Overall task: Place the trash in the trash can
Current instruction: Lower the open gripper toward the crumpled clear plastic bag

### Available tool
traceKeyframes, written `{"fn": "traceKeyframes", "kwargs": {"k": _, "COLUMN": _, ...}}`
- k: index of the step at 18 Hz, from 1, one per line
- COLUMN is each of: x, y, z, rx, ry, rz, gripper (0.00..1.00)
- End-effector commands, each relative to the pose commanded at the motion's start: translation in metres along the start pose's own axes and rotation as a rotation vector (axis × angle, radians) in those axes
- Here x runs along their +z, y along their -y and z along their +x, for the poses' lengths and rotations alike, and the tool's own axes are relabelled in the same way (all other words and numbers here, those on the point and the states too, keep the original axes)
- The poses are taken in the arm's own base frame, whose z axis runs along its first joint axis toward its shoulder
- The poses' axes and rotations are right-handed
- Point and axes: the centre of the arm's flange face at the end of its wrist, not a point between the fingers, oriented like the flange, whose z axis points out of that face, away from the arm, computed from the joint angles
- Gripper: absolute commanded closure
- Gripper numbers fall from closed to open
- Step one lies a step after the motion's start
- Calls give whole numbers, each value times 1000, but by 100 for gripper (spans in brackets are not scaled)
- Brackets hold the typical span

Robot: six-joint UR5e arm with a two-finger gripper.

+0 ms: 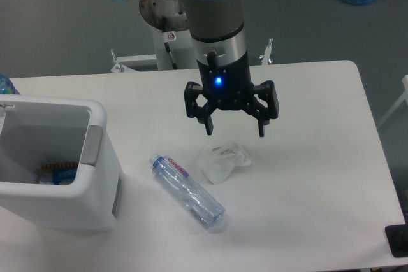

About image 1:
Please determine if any black cable on pedestal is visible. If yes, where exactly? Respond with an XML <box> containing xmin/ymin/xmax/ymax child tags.
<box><xmin>161</xmin><ymin>16</ymin><xmax>179</xmax><ymax>70</ymax></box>

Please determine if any white plastic trash can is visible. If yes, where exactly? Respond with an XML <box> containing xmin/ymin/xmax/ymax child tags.
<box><xmin>1</xmin><ymin>94</ymin><xmax>124</xmax><ymax>231</ymax></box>

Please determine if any white frame at right edge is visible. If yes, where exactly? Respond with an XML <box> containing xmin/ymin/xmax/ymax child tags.
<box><xmin>378</xmin><ymin>75</ymin><xmax>407</xmax><ymax>129</ymax></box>

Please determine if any blue snack package in bin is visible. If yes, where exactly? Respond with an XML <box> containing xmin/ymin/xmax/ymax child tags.
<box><xmin>38</xmin><ymin>162</ymin><xmax>78</xmax><ymax>185</ymax></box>

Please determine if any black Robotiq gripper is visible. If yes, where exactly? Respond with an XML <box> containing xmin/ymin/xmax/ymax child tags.
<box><xmin>184</xmin><ymin>50</ymin><xmax>279</xmax><ymax>137</ymax></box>

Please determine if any clear plastic water bottle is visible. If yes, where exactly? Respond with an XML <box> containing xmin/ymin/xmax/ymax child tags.
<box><xmin>149</xmin><ymin>154</ymin><xmax>225</xmax><ymax>229</ymax></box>

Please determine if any clear plastic bag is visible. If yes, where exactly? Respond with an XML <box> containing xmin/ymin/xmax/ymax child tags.
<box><xmin>198</xmin><ymin>142</ymin><xmax>251</xmax><ymax>185</ymax></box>

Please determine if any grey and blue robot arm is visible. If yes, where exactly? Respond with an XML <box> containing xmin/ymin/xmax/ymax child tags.
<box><xmin>179</xmin><ymin>0</ymin><xmax>279</xmax><ymax>136</ymax></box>

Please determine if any black clamp at table corner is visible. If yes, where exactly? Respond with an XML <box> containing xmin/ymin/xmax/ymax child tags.
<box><xmin>385</xmin><ymin>224</ymin><xmax>407</xmax><ymax>258</ymax></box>

